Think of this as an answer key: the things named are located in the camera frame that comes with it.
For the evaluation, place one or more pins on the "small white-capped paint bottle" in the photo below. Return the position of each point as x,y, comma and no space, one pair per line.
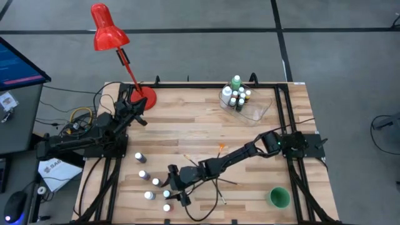
235,93
241,90

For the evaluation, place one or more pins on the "badge card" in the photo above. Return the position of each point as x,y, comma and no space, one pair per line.
7,101

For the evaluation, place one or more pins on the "black frame bracket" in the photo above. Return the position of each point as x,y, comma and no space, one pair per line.
157,80
253,78

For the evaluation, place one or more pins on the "small green paint bottle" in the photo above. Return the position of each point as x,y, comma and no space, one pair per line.
242,96

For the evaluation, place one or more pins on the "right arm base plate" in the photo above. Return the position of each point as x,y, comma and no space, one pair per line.
312,150

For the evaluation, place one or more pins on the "small red paint bottle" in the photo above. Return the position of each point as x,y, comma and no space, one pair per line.
167,207

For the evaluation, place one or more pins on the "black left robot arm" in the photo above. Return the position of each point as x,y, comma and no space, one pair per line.
72,144

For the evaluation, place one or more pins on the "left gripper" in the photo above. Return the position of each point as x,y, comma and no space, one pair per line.
126,112

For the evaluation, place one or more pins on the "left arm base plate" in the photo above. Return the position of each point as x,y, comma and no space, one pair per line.
120,150

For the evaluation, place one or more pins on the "large white bottle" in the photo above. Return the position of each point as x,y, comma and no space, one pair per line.
226,93

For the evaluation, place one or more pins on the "large green bottle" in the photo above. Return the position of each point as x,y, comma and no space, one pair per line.
236,82

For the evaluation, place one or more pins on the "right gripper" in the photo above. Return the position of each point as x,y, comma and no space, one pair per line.
187,176

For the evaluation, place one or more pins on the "computer monitor blue screen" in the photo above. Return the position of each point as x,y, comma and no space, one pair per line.
15,68

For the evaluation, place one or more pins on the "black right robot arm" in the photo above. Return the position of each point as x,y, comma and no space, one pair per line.
231,157

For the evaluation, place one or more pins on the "clear plastic bin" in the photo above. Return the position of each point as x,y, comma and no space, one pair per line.
259,112

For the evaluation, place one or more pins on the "white tape roll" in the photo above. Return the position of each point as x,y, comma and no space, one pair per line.
41,190

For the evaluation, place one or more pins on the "green plastic cup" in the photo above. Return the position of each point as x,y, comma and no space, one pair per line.
279,198

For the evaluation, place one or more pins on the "white printed booklet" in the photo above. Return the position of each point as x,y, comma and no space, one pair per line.
57,173

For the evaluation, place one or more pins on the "small white paint bottle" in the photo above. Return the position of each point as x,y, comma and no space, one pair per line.
149,195

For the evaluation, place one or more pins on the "small purple paint bottle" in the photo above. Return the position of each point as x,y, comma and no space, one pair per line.
144,174

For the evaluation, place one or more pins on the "black computer mouse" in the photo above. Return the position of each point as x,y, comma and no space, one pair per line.
14,206

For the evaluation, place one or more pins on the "grey chair leg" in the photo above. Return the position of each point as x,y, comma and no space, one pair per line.
387,123

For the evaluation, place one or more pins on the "grey desk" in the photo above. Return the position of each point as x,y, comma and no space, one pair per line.
18,125

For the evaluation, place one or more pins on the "red desk lamp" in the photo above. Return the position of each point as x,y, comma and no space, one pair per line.
107,31

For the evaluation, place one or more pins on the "small dark blue paint bottle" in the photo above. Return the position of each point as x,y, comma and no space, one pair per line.
140,157

